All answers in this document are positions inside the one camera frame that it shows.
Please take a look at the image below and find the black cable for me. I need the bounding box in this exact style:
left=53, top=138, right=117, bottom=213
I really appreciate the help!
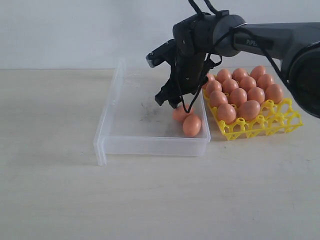
left=172, top=0, right=301, bottom=115

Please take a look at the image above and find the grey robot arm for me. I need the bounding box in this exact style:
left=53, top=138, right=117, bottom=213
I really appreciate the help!
left=146, top=11, right=320, bottom=117

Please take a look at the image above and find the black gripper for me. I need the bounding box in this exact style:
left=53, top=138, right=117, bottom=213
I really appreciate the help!
left=154, top=49, right=207, bottom=109

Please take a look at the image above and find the brown egg frontmost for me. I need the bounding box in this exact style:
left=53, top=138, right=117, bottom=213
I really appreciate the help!
left=172, top=105, right=194, bottom=123

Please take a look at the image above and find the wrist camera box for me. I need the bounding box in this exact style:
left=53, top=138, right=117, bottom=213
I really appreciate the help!
left=145, top=39, right=177, bottom=68

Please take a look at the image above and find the yellow plastic egg tray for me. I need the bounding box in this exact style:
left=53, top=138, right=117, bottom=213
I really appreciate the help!
left=203, top=83, right=303, bottom=141

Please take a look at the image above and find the clear plastic bin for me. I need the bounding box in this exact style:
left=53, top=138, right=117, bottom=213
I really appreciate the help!
left=93, top=58, right=211, bottom=166

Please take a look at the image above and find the brown egg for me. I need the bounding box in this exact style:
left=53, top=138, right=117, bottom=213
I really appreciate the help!
left=205, top=79, right=222, bottom=97
left=182, top=114, right=202, bottom=137
left=215, top=68, right=232, bottom=84
left=256, top=73, right=275, bottom=91
left=206, top=73, right=216, bottom=84
left=249, top=65, right=267, bottom=81
left=239, top=76, right=257, bottom=92
left=265, top=83, right=284, bottom=104
left=222, top=78, right=239, bottom=94
left=247, top=86, right=266, bottom=105
left=228, top=87, right=248, bottom=108
left=237, top=100, right=261, bottom=121
left=231, top=67, right=249, bottom=82
left=209, top=90, right=228, bottom=108
left=217, top=103, right=237, bottom=124

